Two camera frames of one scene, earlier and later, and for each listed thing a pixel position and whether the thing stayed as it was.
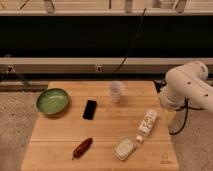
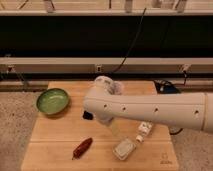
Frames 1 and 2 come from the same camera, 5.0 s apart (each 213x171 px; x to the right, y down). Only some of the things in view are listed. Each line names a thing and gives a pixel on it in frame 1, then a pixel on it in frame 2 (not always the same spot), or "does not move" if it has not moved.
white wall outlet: x=98 y=68 does not move
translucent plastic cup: x=115 y=90 does not move
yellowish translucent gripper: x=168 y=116 → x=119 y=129
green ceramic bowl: x=53 y=101 does not move
